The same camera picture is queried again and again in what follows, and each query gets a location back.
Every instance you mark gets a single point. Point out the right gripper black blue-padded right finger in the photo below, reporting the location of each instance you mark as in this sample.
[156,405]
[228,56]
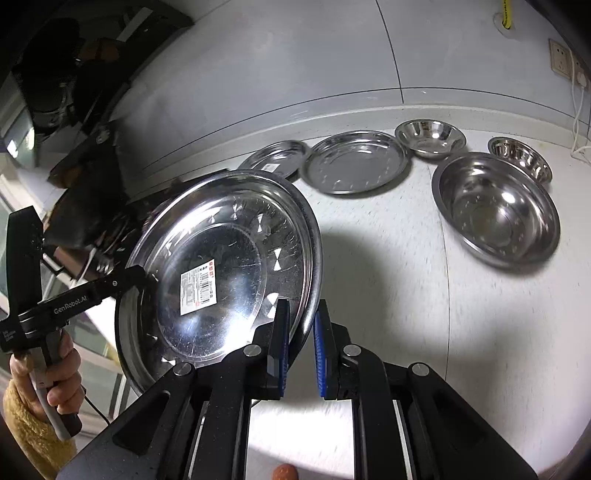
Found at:
[326,354]

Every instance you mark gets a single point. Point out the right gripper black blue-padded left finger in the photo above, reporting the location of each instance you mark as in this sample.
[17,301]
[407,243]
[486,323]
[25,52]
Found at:
[277,352]

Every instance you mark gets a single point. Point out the large steel plate with label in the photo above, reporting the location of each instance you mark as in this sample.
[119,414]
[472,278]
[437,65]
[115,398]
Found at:
[213,265]

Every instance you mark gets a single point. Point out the large steel bowl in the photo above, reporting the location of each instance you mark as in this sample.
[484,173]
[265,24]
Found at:
[503,216]

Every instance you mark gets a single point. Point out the medium steel bowl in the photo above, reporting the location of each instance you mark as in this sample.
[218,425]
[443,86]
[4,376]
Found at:
[430,139]

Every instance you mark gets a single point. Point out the yellow fuzzy left sleeve forearm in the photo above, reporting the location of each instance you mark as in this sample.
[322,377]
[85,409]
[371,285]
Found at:
[37,439]

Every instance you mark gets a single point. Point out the person's left hand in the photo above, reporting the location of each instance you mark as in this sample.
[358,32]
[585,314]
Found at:
[67,394]

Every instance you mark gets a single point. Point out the medium steel plate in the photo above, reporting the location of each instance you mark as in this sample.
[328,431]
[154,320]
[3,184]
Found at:
[354,162]

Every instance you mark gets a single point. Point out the small steel plate with label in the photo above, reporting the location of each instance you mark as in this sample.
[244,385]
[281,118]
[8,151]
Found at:
[283,158]

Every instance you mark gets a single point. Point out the small steel bowl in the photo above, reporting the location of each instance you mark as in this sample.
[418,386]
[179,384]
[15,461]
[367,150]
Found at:
[523,156]

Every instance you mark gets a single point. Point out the beige wall socket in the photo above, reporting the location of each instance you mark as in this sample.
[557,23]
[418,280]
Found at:
[560,59]

